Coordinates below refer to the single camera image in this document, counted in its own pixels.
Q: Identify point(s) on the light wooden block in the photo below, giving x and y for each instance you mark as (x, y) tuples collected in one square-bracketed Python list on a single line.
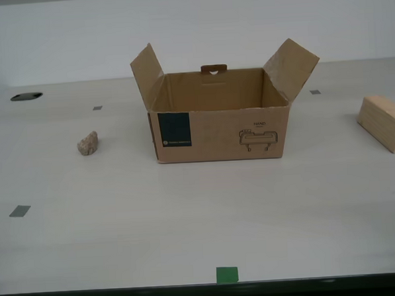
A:
[(385, 125)]

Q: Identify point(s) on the open brown cardboard box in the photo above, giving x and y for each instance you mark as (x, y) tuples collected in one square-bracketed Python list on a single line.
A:
[(217, 137)]

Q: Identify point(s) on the small speckled pinkish rock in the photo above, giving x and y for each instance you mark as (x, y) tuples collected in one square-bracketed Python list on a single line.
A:
[(88, 145)]

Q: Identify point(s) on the black table edge trim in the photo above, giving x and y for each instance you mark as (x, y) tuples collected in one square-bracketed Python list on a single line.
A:
[(125, 293)]

